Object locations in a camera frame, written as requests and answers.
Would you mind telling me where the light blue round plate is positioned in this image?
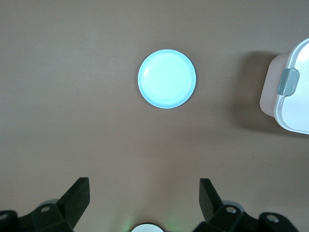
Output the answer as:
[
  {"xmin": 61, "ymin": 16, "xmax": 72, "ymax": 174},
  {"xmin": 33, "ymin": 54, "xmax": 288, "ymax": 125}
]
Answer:
[{"xmin": 137, "ymin": 49, "xmax": 197, "ymax": 109}]

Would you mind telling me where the grey box latch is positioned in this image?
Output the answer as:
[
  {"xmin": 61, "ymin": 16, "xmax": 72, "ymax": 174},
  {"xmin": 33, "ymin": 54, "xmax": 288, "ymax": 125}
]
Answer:
[{"xmin": 277, "ymin": 68, "xmax": 300, "ymax": 97}]

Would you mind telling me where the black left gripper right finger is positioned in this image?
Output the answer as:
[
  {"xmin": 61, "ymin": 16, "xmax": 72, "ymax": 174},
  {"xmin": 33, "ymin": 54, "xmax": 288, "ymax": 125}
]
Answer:
[{"xmin": 195, "ymin": 178, "xmax": 256, "ymax": 232}]

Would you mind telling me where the white lidded storage box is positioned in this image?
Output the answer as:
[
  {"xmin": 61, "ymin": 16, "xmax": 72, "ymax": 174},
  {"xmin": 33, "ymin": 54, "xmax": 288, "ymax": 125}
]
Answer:
[{"xmin": 259, "ymin": 37, "xmax": 309, "ymax": 135}]

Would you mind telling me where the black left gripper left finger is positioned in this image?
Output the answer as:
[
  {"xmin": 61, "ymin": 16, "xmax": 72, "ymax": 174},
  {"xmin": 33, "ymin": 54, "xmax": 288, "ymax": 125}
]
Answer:
[{"xmin": 33, "ymin": 177, "xmax": 90, "ymax": 232}]

